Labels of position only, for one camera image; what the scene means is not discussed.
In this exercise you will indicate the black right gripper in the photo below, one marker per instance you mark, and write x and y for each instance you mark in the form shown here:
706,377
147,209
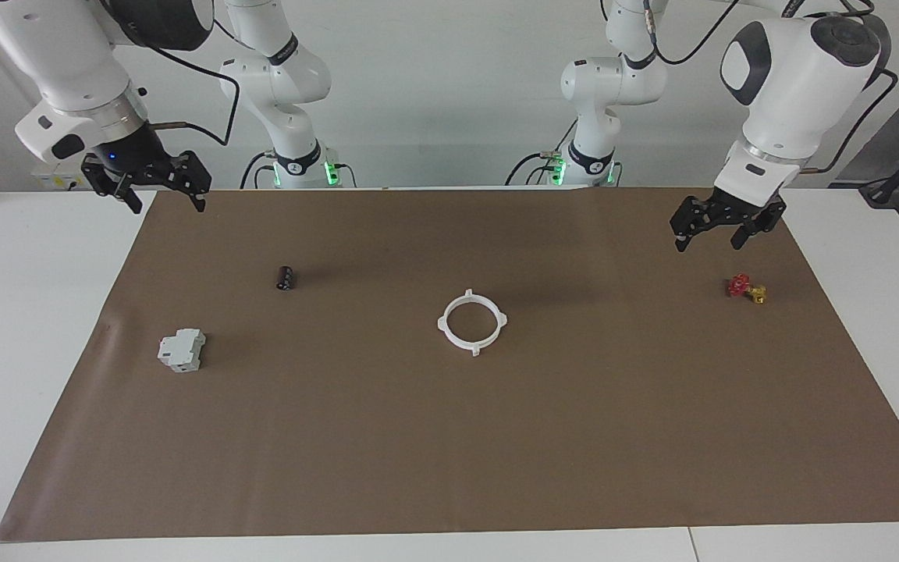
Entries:
133,160

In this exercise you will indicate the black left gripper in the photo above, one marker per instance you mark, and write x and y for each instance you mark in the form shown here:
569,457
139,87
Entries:
730,204

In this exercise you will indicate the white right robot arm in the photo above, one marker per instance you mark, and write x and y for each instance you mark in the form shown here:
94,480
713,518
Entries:
67,55

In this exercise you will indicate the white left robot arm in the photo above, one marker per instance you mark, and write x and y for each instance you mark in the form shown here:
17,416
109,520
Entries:
801,86

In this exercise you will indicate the black cylindrical capacitor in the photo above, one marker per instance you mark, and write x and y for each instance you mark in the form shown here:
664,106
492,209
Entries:
286,279

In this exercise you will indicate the white circuit breaker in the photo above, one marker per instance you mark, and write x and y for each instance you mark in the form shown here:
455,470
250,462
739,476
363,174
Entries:
181,351

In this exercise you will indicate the brown paper table mat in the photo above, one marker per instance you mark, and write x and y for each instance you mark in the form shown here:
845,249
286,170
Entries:
449,437

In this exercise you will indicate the white wall socket box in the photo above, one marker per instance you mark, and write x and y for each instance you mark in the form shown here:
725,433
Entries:
51,181

